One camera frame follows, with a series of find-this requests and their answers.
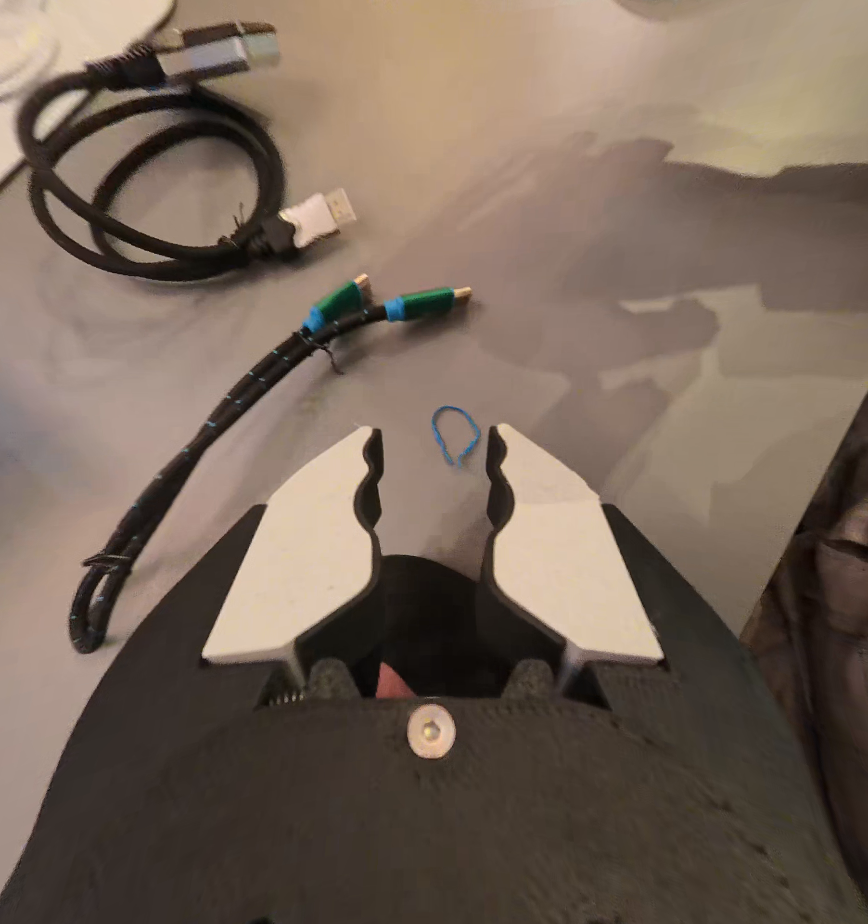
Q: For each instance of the black mouse pad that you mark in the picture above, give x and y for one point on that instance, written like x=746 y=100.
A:
x=434 y=613

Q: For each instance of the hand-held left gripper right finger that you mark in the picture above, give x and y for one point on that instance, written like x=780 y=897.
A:
x=571 y=570

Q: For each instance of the person's left hand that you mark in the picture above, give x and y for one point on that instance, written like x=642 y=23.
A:
x=392 y=684

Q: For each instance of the blue twist tie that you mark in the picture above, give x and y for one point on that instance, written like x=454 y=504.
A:
x=437 y=442

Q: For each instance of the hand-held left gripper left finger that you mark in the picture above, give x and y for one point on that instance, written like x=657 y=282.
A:
x=297 y=563

